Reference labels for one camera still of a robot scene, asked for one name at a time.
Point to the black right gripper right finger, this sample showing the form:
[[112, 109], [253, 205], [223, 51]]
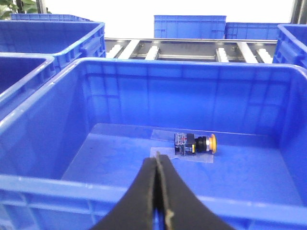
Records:
[[179, 208]]

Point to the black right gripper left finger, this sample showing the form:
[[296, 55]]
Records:
[[135, 210]]

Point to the yellow push button switch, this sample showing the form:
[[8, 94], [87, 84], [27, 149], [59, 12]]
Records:
[[188, 144]]

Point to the right blue plastic bin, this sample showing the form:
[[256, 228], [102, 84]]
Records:
[[71, 150]]

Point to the blue plastic bin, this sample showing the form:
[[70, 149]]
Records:
[[71, 150], [21, 75]]

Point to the roller conveyor rack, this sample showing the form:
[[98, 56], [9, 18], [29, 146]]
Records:
[[205, 50]]

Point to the left blue plastic bin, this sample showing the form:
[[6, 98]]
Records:
[[21, 75]]

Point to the rear left blue bin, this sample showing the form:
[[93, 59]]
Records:
[[65, 41]]

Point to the blue crate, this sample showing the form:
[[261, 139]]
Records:
[[251, 31], [189, 26]]

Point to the far right blue crate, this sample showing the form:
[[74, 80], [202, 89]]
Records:
[[251, 31]]

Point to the right edge blue bin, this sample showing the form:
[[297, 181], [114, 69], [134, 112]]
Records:
[[291, 47]]

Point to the far left blue bin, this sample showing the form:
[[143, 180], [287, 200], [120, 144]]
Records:
[[48, 17]]

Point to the green plant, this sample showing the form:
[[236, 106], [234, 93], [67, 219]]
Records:
[[8, 7]]

